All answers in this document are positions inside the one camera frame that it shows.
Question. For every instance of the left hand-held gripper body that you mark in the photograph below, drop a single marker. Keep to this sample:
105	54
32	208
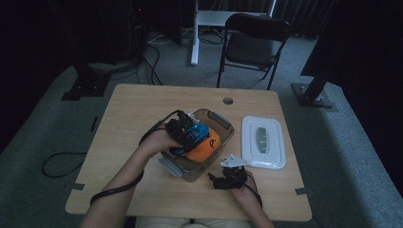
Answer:
177	128

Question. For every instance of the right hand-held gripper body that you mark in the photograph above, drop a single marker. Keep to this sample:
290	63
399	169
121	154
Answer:
234	175

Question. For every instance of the orange plush toy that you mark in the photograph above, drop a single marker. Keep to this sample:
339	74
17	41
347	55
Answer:
206	148

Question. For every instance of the blue toy car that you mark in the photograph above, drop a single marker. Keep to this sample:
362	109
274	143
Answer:
198	131

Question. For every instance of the clear grey storage box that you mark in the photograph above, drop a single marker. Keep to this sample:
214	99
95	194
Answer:
221	125

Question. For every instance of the white storage box lid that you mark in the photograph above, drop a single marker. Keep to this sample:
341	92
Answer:
264	142

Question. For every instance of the person's right hand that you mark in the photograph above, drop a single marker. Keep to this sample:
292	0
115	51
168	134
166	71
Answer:
245	193

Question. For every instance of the person's left hand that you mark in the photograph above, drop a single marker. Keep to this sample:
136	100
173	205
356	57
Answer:
157	141

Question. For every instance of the grey tape piece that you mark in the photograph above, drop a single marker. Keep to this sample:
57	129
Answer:
77	186
303	191

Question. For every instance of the black tape strip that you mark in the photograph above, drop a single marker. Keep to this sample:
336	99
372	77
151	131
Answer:
93	124

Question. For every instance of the black metal stand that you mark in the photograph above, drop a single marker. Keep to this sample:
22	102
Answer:
87	84
312	91

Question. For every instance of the black folding chair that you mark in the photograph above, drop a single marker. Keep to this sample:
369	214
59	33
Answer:
250	47

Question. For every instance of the white desk frame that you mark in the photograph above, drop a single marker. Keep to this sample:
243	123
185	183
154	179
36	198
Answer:
196	38

